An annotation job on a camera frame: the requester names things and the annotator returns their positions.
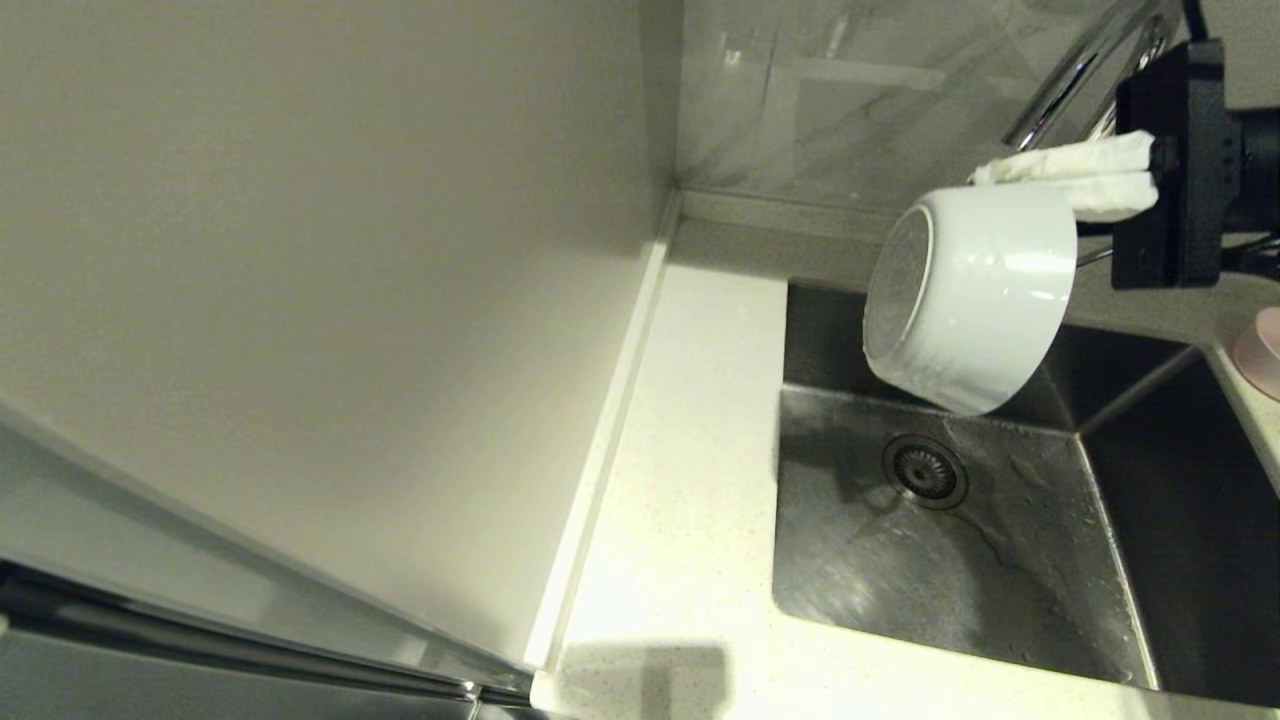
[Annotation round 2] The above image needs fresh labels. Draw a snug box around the grey blue bowl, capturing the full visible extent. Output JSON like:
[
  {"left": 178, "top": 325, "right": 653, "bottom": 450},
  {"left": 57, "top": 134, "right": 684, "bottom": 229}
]
[{"left": 862, "top": 185, "right": 1079, "bottom": 417}]

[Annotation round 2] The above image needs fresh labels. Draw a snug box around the pink bowl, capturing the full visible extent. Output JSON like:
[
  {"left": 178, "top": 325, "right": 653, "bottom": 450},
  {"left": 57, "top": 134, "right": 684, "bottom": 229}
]
[{"left": 1232, "top": 307, "right": 1280, "bottom": 403}]

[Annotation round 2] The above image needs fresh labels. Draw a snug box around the round metal sink drain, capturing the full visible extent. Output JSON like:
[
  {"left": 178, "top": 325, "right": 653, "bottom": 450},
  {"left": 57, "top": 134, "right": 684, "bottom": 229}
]
[{"left": 882, "top": 434, "right": 969, "bottom": 511}]

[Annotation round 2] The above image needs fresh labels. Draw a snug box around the stainless steel sink basin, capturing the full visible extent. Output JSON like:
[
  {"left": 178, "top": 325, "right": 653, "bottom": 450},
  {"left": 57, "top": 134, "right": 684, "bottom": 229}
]
[{"left": 770, "top": 280, "right": 1280, "bottom": 706}]

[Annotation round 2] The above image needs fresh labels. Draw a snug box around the chrome gooseneck faucet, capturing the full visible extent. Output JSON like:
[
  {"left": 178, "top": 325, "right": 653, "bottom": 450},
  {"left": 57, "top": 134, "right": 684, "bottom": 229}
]
[{"left": 1003, "top": 0, "right": 1184, "bottom": 271}]

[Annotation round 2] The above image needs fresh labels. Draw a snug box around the tall white cabinet side panel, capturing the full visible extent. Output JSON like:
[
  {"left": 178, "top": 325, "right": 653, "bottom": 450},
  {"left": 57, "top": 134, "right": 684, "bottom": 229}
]
[{"left": 0, "top": 0, "right": 683, "bottom": 673}]

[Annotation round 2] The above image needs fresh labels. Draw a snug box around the stainless steel appliance door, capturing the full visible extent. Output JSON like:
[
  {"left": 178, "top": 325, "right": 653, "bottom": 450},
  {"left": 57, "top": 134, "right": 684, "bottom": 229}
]
[{"left": 0, "top": 560, "right": 536, "bottom": 720}]

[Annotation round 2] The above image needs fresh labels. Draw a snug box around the long metal appliance handle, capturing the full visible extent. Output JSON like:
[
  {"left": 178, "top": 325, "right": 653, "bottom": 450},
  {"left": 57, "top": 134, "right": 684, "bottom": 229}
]
[{"left": 0, "top": 565, "right": 531, "bottom": 706}]

